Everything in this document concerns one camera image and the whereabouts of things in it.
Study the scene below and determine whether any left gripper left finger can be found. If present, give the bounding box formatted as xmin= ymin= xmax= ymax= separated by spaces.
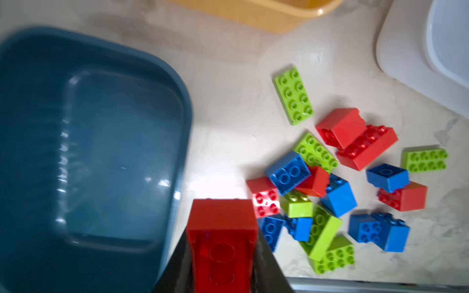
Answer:
xmin=151 ymin=231 xmax=194 ymax=293

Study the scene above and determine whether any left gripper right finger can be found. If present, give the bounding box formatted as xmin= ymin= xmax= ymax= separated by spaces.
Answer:
xmin=251 ymin=230 xmax=294 ymax=293

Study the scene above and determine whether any red square lego brick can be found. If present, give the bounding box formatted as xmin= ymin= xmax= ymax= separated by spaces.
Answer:
xmin=316 ymin=108 xmax=366 ymax=150

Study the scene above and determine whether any green long lego brick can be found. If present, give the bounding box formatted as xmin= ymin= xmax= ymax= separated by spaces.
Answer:
xmin=273 ymin=66 xmax=315 ymax=126

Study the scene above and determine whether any small blue brick lower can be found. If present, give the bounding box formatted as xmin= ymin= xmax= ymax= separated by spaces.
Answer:
xmin=285 ymin=217 xmax=314 ymax=242

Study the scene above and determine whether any green long brick bottom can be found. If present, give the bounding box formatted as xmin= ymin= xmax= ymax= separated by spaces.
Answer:
xmin=309 ymin=235 xmax=355 ymax=275

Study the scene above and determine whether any green upright long brick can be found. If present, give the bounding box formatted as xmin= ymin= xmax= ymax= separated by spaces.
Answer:
xmin=299 ymin=205 xmax=343 ymax=261

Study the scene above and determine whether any small red centre brick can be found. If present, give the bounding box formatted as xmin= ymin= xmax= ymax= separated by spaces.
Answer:
xmin=295 ymin=167 xmax=330 ymax=198

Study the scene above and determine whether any blue brick lower-right small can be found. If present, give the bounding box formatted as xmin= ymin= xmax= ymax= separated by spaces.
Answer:
xmin=348 ymin=214 xmax=382 ymax=244

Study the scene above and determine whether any blue tall brick lower-right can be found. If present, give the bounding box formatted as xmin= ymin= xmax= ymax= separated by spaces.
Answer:
xmin=371 ymin=212 xmax=410 ymax=253

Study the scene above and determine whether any green long centre brick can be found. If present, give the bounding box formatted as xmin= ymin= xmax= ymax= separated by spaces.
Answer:
xmin=292 ymin=132 xmax=339 ymax=173

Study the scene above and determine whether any small blue lego brick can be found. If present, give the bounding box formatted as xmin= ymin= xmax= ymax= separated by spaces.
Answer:
xmin=366 ymin=164 xmax=410 ymax=193

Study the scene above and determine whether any dark teal plastic bin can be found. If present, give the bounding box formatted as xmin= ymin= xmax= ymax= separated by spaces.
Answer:
xmin=1 ymin=27 xmax=192 ymax=293

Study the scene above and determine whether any red lego brick right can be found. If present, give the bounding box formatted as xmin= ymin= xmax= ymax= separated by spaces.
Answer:
xmin=377 ymin=181 xmax=428 ymax=212

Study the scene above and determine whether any red long lego brick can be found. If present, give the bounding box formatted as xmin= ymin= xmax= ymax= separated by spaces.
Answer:
xmin=336 ymin=125 xmax=398 ymax=171

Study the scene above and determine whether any green lego brick right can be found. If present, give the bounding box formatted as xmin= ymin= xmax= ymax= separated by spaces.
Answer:
xmin=400 ymin=147 xmax=449 ymax=174

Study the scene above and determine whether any yellow plastic bin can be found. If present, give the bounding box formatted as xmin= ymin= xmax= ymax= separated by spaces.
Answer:
xmin=174 ymin=0 xmax=342 ymax=34

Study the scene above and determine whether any white plastic bin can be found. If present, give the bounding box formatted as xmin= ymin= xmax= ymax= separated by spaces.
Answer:
xmin=376 ymin=1 xmax=469 ymax=117

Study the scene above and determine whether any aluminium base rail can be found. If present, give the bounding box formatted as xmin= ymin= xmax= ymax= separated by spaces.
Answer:
xmin=287 ymin=277 xmax=469 ymax=293

